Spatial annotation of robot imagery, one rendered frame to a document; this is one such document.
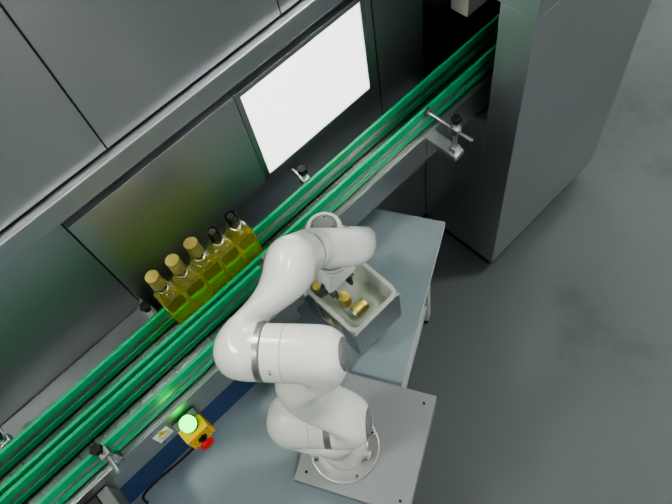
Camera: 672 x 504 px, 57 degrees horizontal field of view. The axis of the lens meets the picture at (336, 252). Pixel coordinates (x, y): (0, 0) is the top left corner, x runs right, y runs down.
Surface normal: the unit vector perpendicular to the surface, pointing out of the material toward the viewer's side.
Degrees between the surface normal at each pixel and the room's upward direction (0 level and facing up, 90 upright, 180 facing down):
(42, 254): 90
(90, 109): 90
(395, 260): 0
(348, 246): 51
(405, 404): 2
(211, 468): 0
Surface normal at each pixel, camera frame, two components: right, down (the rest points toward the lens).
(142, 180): 0.69, 0.58
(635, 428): -0.13, -0.47
